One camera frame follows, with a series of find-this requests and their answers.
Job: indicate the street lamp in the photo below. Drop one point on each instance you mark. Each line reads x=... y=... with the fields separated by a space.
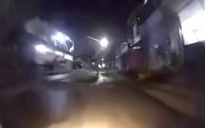
x=103 y=42

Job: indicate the dark vehicle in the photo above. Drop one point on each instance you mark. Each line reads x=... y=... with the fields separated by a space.
x=78 y=64

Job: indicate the building with lit signs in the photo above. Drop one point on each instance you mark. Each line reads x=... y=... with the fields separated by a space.
x=46 y=50

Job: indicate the row of buildings with shutters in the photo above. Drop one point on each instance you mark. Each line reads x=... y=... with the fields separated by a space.
x=156 y=43

